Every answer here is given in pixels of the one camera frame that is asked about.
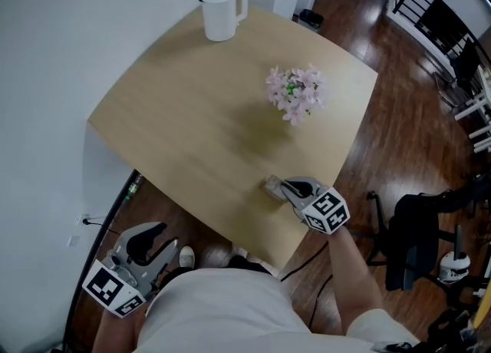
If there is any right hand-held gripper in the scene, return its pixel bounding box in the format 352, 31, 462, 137
280, 176, 351, 236

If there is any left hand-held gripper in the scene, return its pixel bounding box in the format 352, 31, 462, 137
81, 221, 180, 318

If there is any person's right forearm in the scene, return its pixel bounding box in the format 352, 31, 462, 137
327, 225, 385, 338

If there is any person's left forearm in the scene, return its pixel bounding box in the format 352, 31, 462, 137
91, 303, 150, 353

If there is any person's white shoe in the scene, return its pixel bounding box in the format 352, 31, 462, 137
178, 245, 196, 269

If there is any green drink bottle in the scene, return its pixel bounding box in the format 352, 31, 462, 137
124, 173, 146, 202

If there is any person's black trouser leg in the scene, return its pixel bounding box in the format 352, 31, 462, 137
225, 254, 274, 276

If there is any pink flower bouquet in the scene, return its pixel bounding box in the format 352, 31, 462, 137
265, 63, 328, 127

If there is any person's white shirt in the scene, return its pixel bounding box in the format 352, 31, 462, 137
133, 266, 423, 353

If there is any black office chair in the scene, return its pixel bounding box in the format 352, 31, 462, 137
349, 188, 479, 295

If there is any black waste bin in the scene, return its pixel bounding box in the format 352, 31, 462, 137
298, 8, 325, 32

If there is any white round device with pole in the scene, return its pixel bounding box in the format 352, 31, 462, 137
438, 224, 473, 282

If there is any white electric kettle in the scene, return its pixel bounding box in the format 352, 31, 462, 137
198, 0, 250, 43

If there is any white slatted rack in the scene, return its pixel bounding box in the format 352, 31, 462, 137
453, 64, 491, 154

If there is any yellow board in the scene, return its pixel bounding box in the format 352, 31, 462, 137
472, 277, 491, 330

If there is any black stair railing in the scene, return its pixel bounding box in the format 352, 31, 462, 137
384, 0, 491, 76

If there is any thin black plug cable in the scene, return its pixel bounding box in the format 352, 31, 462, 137
88, 220, 122, 237

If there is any black floor cable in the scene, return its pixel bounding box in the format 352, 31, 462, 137
308, 273, 334, 329
278, 242, 330, 282

